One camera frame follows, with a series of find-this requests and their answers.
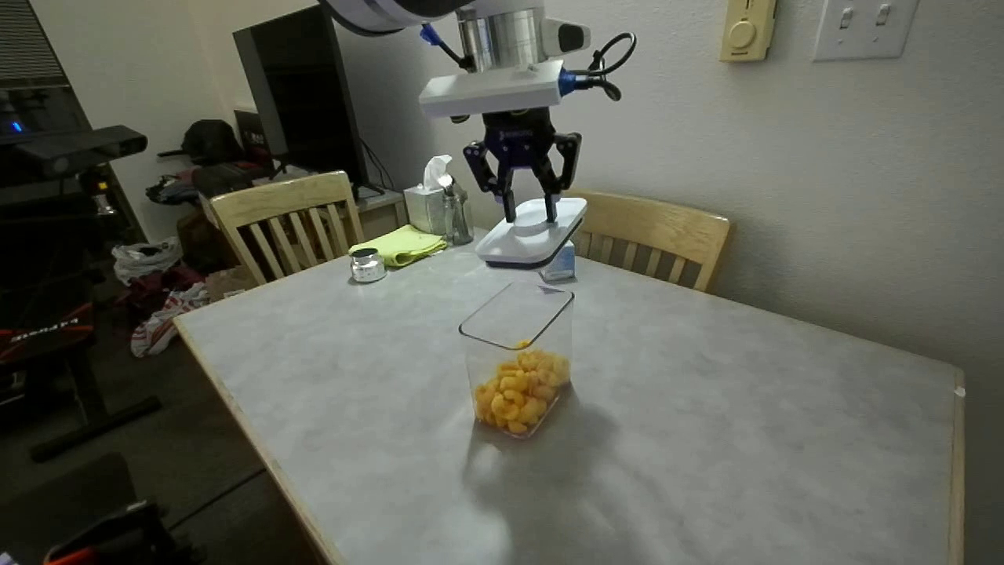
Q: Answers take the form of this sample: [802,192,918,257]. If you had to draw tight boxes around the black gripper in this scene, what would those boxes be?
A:
[462,106,583,225]

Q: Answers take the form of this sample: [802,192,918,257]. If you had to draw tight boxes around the white container lid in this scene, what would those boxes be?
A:
[475,194,590,271]

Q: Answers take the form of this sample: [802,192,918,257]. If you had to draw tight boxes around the clear plastic container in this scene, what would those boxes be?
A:
[455,275,577,443]

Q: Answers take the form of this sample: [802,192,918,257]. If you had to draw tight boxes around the light blue box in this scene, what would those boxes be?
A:
[538,238,581,286]

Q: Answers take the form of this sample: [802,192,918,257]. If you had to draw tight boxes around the white jug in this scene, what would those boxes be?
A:
[401,151,475,245]

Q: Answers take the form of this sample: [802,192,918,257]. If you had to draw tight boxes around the yellow-green cloth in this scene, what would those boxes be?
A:
[350,222,451,272]

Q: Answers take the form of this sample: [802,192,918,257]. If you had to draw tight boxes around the light wooden slatted chair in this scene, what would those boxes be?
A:
[571,188,736,294]
[209,171,367,290]

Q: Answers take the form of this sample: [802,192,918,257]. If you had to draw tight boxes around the black monitor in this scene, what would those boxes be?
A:
[233,3,370,192]

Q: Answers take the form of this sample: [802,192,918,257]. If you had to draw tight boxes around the red and white clothes pile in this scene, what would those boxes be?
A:
[127,266,231,361]

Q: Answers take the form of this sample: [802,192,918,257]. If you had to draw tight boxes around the red and black bag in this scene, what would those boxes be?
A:
[40,499,175,565]

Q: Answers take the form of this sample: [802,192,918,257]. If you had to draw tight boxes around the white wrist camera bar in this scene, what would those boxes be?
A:
[418,57,574,124]

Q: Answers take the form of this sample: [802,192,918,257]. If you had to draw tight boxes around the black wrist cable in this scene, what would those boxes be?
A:
[561,28,641,105]

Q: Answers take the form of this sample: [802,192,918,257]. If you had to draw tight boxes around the beige wall thermostat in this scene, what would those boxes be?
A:
[720,0,783,65]

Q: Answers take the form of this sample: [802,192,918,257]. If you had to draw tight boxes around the white light switch plate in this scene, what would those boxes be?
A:
[810,0,923,63]

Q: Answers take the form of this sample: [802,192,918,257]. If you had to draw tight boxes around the black camera bar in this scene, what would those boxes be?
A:
[16,124,151,178]

